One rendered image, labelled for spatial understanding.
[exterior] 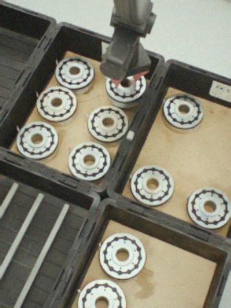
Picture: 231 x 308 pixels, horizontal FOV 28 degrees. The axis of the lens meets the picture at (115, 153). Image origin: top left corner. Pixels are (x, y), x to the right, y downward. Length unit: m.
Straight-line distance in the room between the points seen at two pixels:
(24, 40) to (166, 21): 0.48
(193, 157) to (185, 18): 0.57
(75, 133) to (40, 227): 0.26
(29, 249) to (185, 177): 0.41
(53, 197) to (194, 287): 0.38
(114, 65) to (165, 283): 0.48
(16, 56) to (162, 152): 0.49
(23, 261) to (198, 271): 0.39
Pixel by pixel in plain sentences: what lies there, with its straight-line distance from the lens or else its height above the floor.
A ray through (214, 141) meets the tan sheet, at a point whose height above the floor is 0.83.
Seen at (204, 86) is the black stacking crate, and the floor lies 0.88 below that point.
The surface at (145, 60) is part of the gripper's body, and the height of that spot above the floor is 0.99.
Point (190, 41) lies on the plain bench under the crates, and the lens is 1.53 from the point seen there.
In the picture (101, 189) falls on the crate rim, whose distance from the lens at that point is 1.01.
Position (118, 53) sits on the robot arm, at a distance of 0.96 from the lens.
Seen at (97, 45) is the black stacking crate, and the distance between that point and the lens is 1.24.
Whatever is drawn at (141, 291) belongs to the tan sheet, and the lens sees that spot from 1.06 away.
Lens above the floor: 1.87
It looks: 65 degrees down
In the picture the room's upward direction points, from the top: 1 degrees clockwise
